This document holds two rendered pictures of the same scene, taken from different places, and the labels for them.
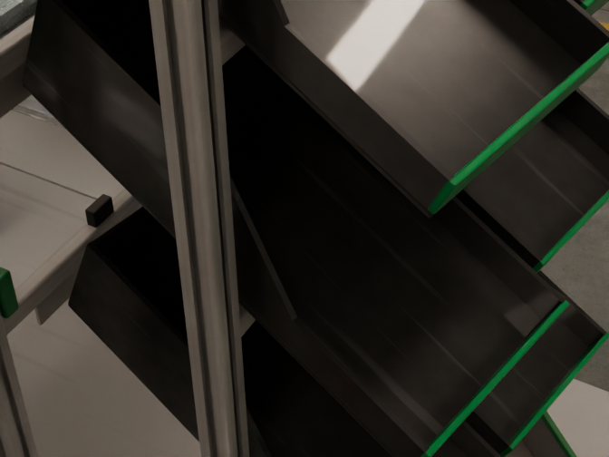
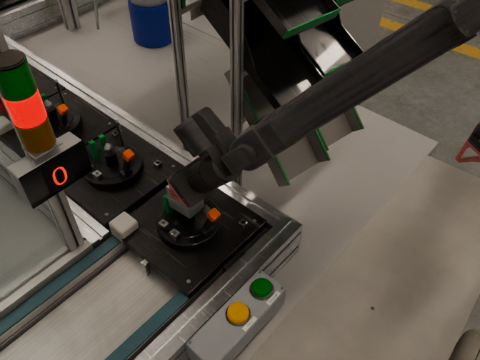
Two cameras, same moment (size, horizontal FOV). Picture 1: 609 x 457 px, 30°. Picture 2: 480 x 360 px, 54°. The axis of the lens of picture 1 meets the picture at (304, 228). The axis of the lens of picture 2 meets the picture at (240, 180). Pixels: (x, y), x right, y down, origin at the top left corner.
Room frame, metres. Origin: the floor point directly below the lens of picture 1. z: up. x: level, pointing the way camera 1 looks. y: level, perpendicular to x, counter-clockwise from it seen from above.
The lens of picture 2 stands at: (-0.41, -0.11, 1.77)
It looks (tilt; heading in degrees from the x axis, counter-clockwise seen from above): 46 degrees down; 11
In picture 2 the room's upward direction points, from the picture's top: 1 degrees clockwise
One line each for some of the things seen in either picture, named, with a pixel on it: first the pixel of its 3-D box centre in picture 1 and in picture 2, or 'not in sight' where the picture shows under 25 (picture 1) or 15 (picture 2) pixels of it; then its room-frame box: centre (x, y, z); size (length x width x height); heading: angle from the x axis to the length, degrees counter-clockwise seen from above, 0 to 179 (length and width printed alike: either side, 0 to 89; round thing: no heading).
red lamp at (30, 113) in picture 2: not in sight; (25, 105); (0.09, 0.31, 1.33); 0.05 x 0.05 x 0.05
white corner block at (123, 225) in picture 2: not in sight; (123, 227); (0.16, 0.24, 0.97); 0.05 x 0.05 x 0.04; 60
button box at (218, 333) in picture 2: not in sight; (238, 321); (0.01, -0.03, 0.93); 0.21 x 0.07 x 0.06; 150
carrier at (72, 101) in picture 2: not in sight; (50, 112); (0.45, 0.54, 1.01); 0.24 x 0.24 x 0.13; 60
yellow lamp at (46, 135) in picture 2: not in sight; (35, 131); (0.09, 0.31, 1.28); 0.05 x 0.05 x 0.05
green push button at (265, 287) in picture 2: not in sight; (261, 288); (0.08, -0.07, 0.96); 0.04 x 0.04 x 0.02
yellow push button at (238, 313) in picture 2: not in sight; (238, 313); (0.01, -0.03, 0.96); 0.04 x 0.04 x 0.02
